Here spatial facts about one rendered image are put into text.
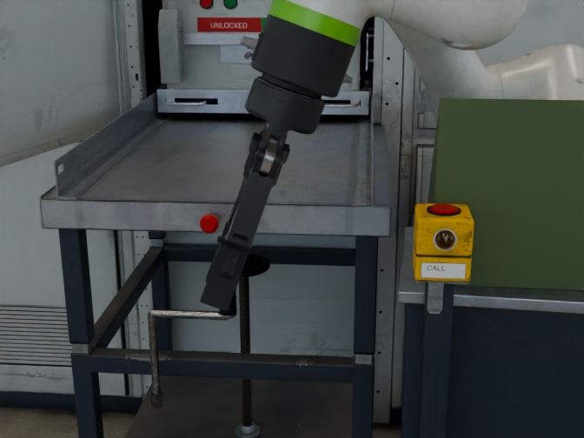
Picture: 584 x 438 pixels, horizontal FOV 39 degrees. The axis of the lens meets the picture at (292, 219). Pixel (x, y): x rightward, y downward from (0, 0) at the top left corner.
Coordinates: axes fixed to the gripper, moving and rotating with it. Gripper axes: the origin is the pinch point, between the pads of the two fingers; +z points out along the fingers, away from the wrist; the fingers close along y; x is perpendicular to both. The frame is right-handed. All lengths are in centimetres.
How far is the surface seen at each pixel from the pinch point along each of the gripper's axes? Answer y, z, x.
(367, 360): -59, 26, 33
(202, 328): -131, 59, 5
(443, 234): -29.7, -6.1, 28.7
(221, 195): -62, 7, -2
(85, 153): -76, 11, -30
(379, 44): -121, -28, 22
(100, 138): -85, 9, -29
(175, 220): -59, 13, -8
